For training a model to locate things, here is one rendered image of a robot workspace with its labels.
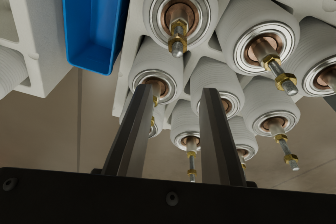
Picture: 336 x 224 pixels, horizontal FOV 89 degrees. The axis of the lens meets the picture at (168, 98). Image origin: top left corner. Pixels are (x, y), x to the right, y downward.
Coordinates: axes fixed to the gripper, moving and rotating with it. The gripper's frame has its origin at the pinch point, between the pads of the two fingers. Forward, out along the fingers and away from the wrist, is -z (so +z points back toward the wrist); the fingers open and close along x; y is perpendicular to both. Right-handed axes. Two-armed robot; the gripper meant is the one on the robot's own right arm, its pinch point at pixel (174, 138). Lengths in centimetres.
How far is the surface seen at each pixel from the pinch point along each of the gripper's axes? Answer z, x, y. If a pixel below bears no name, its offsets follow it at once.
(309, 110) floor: -43, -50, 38
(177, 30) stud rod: -12.5, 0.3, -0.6
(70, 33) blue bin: -31.7, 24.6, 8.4
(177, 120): -20.5, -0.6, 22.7
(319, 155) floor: -43, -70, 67
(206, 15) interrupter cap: -17.1, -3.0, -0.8
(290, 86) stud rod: -9.0, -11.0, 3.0
